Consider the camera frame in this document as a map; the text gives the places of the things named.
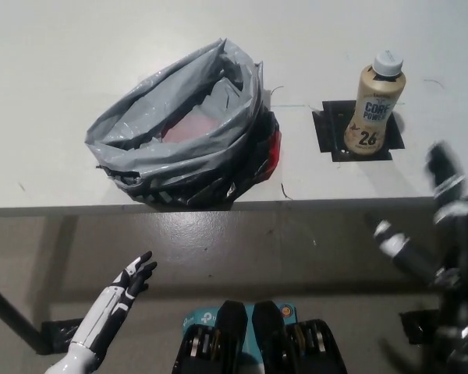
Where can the grey and black plastic bag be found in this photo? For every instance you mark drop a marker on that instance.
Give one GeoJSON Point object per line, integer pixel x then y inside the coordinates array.
{"type": "Point", "coordinates": [187, 156]}

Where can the black metal table leg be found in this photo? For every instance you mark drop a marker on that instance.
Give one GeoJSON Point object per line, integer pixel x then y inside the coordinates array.
{"type": "Point", "coordinates": [15, 311]}

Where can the pink flat item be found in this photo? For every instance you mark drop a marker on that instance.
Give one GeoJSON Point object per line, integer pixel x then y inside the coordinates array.
{"type": "Point", "coordinates": [191, 128]}

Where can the black tape square marker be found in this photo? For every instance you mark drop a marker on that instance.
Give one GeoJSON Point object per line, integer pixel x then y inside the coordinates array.
{"type": "Point", "coordinates": [329, 128]}

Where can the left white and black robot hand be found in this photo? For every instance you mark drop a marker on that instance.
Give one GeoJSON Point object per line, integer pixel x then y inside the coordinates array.
{"type": "Point", "coordinates": [115, 300]}

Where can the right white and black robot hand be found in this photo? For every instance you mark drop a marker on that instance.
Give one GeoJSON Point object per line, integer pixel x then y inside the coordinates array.
{"type": "Point", "coordinates": [452, 210]}

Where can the beige protein shake bottle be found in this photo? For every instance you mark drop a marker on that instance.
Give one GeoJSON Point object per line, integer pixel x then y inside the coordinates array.
{"type": "Point", "coordinates": [370, 113]}

